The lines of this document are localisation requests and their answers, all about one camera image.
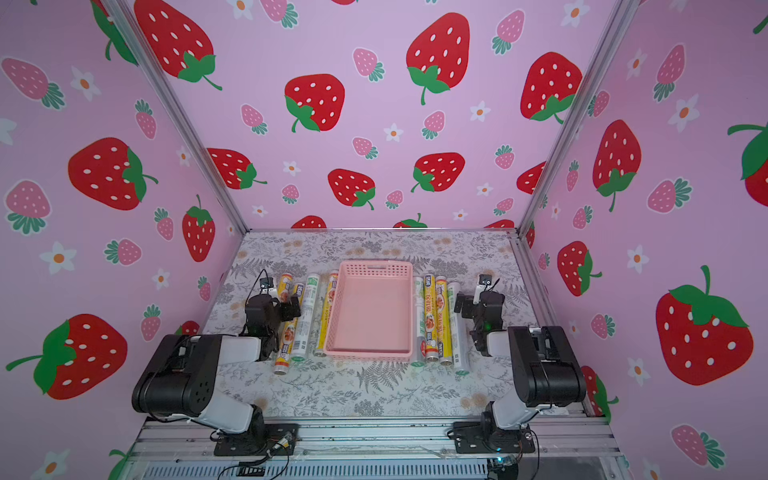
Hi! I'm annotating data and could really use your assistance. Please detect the pink plastic basket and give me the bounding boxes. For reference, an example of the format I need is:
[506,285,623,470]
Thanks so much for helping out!
[324,260,416,362]

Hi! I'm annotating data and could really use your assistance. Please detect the aluminium frame rail front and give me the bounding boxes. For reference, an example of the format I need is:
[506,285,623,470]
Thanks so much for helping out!
[118,416,632,479]

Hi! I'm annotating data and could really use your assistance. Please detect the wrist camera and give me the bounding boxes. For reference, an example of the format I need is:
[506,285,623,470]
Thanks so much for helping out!
[259,286,278,298]
[476,274,493,292]

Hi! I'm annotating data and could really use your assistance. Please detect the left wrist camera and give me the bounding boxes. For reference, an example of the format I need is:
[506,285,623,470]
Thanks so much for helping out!
[259,286,278,298]

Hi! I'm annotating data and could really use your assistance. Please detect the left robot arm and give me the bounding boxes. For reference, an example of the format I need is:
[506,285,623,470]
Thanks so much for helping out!
[131,293,301,445]

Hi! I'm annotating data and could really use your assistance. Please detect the white grape wrap roll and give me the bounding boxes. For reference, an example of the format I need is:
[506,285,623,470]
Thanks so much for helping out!
[411,276,426,367]

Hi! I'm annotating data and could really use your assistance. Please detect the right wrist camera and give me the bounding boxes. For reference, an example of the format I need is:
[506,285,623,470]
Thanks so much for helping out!
[476,274,493,292]

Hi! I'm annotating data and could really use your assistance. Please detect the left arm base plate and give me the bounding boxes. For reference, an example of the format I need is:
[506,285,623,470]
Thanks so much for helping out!
[214,423,300,457]

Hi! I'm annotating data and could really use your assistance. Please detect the white green wrap roll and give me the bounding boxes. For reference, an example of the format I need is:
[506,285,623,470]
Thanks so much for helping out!
[290,274,320,362]

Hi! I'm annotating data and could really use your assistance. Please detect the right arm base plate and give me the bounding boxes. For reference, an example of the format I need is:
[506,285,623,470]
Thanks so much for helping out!
[446,421,536,455]

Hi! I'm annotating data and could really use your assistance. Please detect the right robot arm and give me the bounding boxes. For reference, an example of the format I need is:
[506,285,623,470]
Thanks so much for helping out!
[454,290,587,436]

